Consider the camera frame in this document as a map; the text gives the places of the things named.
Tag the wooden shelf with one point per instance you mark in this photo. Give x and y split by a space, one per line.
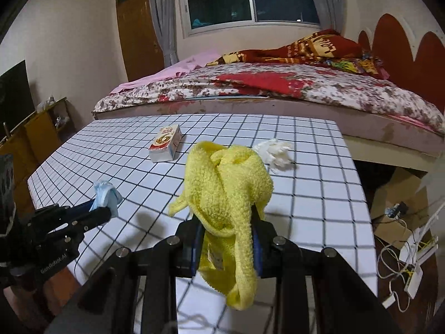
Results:
38 132

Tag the white crumpled tissue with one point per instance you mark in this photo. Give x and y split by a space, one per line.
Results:
274 153

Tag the yellow towel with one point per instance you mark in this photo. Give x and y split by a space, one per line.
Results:
226 195

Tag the wooden door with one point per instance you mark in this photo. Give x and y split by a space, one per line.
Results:
139 34

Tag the black television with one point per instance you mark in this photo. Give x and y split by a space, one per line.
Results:
15 97

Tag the floral bedsheet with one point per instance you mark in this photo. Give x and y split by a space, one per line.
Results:
347 90

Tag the grey curtain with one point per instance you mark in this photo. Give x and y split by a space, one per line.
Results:
330 0
163 17

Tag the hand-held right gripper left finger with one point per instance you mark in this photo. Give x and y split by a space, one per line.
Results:
187 250

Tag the blue face mask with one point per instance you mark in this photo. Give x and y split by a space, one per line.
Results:
106 195

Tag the small carton box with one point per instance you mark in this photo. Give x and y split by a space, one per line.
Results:
165 144

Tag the cardboard box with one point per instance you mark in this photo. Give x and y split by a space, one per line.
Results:
386 195

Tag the checked tablecloth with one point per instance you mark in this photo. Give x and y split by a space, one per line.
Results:
313 198

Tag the red patterned blanket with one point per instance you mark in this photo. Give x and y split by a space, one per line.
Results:
313 47

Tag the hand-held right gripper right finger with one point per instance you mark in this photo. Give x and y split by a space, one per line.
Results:
257 254

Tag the bed with red headboard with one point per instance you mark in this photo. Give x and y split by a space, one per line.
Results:
396 52

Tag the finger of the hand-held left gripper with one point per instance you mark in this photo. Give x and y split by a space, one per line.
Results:
78 210
99 217

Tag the pink sheet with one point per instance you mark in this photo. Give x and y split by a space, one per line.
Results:
167 73

